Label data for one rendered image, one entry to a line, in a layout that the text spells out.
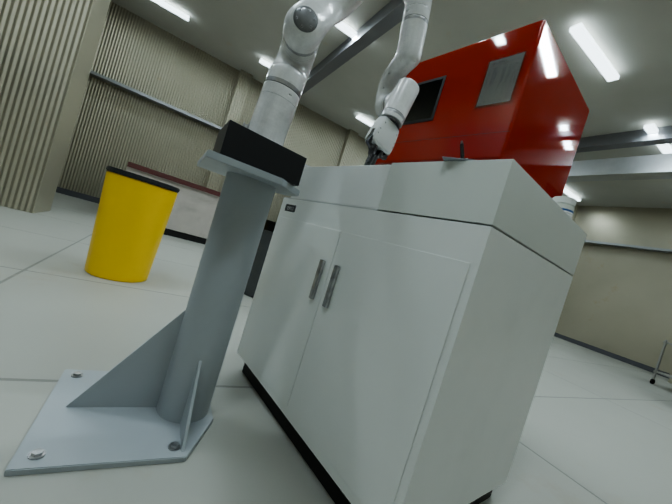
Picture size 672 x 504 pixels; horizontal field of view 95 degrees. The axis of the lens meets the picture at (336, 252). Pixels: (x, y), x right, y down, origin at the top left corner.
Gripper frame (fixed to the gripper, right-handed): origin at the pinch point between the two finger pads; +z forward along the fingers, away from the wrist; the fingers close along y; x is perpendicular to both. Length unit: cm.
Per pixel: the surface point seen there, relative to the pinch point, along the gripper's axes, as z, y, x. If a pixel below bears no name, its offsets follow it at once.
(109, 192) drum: 54, 52, -174
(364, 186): 11.1, 2.2, 6.1
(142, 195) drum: 46, 36, -164
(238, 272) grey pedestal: 53, 19, -9
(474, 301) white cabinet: 34, -5, 50
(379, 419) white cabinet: 68, -9, 38
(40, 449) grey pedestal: 108, 44, -5
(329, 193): 14.3, 1.5, -11.8
